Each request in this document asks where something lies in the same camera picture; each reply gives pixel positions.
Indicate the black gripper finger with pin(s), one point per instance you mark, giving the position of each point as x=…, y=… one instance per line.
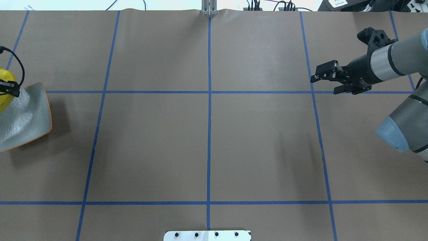
x=9, y=88

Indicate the aluminium frame post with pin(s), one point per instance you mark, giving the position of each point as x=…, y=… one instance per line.
x=209, y=8

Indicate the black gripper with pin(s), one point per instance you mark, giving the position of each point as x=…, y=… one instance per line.
x=360, y=69

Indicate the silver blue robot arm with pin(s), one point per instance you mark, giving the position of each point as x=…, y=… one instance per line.
x=388, y=60

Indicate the white mounting base plate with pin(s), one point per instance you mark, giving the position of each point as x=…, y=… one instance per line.
x=208, y=235

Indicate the square grey orange-rimmed plate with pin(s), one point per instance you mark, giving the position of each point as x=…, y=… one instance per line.
x=26, y=119

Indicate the brown paper table mat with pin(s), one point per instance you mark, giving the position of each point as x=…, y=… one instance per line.
x=168, y=120

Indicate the large yellow banana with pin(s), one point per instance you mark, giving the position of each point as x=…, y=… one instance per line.
x=6, y=100

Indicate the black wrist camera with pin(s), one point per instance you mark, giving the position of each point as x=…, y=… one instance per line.
x=374, y=38

